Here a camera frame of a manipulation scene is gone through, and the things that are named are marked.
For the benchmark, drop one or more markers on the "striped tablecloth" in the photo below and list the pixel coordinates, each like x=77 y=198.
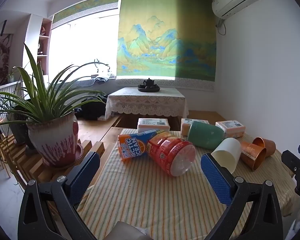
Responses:
x=150 y=195

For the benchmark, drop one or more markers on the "wooden slatted plant stand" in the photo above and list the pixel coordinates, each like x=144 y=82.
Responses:
x=35 y=162

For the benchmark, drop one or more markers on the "landscape roller blind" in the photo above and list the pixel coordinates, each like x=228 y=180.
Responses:
x=165 y=40

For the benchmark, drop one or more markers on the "folded blue-grey cloth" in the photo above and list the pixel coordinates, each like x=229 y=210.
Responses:
x=102 y=79

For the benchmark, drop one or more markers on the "wall scroll painting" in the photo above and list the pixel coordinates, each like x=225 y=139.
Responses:
x=0 y=55

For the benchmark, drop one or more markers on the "plain copper cup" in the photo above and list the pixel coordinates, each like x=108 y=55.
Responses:
x=269 y=146

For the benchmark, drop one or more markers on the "green cup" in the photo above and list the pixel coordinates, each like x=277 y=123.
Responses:
x=205 y=134

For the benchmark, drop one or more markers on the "white and pink shelf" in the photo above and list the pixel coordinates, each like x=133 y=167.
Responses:
x=44 y=42

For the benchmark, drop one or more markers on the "orange and blue printed cup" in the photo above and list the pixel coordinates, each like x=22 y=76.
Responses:
x=134 y=145

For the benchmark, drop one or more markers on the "plant in dark pot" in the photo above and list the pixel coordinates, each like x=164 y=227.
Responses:
x=18 y=130

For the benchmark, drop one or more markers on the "white packet left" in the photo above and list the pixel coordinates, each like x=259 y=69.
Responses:
x=153 y=123

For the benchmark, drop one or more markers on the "spider plant in glazed pot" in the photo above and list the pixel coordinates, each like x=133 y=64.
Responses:
x=52 y=140

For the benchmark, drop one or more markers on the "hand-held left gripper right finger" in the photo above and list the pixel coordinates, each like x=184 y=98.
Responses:
x=215 y=178

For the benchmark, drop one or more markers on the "white cup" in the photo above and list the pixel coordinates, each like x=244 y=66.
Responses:
x=228 y=152

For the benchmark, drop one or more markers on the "table with lace cloth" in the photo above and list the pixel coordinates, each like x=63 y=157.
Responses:
x=145 y=102

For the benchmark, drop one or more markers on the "rolled-up landscape blind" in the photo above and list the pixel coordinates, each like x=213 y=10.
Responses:
x=85 y=7

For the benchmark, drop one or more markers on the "red plastic cup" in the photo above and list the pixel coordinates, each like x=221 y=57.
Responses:
x=168 y=150

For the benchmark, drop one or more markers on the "black teapot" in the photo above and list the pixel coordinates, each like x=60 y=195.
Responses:
x=149 y=82

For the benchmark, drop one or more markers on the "dark cloth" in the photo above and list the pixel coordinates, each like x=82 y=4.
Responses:
x=92 y=108

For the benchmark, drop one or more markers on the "black tea tray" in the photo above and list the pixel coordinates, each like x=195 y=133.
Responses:
x=149 y=89

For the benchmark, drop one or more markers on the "copper cup with print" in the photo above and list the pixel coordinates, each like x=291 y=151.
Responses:
x=252 y=155

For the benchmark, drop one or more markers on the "dark potted plant behind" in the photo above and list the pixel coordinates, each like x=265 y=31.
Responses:
x=5 y=92

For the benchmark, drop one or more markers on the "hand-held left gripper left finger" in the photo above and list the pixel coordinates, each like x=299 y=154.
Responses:
x=85 y=175

